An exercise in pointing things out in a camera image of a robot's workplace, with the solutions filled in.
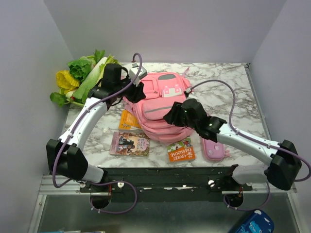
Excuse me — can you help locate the green lettuce toy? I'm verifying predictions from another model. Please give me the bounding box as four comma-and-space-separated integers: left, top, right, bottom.
67, 50, 105, 82

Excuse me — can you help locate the pink school backpack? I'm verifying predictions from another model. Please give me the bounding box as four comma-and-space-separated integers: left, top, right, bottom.
123, 69, 193, 144

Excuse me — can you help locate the purple cable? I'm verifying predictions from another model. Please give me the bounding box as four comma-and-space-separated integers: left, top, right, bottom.
186, 79, 311, 212
52, 52, 144, 214

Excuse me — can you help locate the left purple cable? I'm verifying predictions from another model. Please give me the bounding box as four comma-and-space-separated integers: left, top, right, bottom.
52, 52, 144, 214

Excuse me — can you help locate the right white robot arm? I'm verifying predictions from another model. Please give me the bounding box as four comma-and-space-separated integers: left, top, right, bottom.
164, 99, 302, 191

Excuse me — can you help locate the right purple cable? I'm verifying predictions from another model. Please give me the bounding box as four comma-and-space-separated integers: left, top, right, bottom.
186, 79, 311, 212

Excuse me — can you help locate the white napa cabbage toy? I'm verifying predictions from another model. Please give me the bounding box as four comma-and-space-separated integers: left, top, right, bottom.
72, 55, 119, 104

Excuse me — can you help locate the aluminium frame rail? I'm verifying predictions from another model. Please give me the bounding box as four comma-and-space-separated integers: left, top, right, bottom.
38, 174, 83, 195

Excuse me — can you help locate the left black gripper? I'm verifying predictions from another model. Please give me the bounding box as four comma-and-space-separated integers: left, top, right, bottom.
115, 74, 147, 104

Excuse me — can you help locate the green vegetable tray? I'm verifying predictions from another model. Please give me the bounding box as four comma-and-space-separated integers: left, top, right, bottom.
70, 55, 117, 109

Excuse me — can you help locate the black mounting base rail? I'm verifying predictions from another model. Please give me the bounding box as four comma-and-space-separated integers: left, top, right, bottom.
50, 166, 258, 203

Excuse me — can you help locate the yellow flower toy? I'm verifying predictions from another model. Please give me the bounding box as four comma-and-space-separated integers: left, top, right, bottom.
56, 70, 80, 90

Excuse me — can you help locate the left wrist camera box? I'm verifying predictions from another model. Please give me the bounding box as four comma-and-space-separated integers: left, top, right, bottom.
129, 63, 148, 86

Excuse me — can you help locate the blue shark pencil case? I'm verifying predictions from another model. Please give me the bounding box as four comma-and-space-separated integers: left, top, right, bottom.
228, 209, 275, 233

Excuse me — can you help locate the pink cartoon pencil case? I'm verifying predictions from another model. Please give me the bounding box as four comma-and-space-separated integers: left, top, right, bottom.
202, 138, 230, 161

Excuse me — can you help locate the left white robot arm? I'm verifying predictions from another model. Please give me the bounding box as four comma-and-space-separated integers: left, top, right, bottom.
46, 64, 147, 192

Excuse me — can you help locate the pink illustrated storybook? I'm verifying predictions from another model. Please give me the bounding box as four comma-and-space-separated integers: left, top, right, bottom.
109, 132, 150, 157

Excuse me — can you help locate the orange paperback book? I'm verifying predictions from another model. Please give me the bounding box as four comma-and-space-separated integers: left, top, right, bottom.
119, 110, 142, 132

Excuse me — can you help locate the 78-storey treehouse book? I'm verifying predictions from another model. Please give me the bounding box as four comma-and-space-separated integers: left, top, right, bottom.
167, 137, 196, 163

